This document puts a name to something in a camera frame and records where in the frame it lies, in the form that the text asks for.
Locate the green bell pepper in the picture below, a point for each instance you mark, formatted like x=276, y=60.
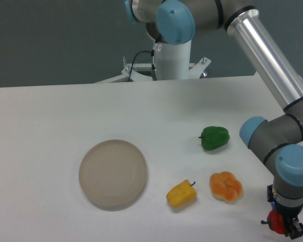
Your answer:
x=213, y=137

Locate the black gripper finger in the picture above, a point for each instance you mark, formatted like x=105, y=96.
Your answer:
x=294, y=229

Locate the yellow bell pepper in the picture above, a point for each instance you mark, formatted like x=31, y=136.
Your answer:
x=181, y=194

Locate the braided bread roll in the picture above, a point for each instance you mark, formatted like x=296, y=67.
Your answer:
x=225, y=186

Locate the red bell pepper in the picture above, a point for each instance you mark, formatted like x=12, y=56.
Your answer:
x=275, y=222

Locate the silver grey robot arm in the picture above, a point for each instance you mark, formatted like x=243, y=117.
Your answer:
x=275, y=143

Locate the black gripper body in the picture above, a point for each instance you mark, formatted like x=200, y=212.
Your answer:
x=289, y=209

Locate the beige round plate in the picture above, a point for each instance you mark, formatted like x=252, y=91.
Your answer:
x=113, y=174

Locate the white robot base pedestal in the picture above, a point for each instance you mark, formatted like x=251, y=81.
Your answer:
x=170, y=62

